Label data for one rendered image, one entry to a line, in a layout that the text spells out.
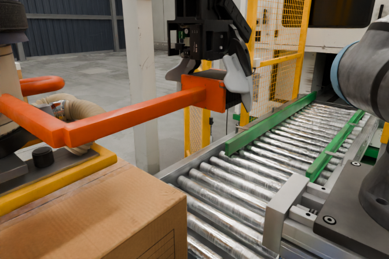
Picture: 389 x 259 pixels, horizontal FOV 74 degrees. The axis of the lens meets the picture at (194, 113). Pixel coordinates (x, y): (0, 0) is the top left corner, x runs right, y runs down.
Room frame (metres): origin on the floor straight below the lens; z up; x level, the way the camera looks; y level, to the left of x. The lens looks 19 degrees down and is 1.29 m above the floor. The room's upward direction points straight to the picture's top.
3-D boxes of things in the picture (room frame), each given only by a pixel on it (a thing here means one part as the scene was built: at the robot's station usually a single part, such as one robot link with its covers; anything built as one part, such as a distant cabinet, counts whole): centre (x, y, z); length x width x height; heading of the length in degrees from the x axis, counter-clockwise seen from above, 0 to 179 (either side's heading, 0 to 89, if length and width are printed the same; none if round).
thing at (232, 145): (1.96, -0.68, 0.60); 1.60 x 0.10 x 0.09; 139
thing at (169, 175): (1.73, -0.40, 0.50); 2.31 x 0.05 x 0.19; 139
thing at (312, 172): (1.61, -1.09, 0.60); 1.60 x 0.10 x 0.09; 139
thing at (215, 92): (0.43, -0.04, 1.18); 0.09 x 0.08 x 0.05; 50
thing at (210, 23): (0.41, -0.01, 1.29); 0.09 x 0.08 x 0.12; 140
